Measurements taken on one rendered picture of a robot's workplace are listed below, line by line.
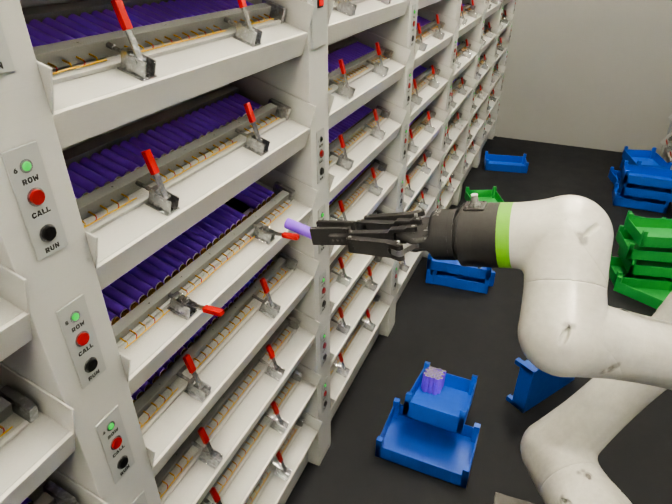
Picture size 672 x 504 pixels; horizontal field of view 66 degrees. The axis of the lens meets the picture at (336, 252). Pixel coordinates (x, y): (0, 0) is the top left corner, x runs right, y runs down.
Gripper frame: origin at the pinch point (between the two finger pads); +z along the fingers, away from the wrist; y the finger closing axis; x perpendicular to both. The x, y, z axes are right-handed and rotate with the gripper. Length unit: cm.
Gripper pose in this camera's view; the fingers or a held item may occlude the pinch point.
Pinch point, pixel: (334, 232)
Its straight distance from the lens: 84.8
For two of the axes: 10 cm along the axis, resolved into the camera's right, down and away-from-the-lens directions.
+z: -9.0, -0.3, 4.4
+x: 1.8, 8.8, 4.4
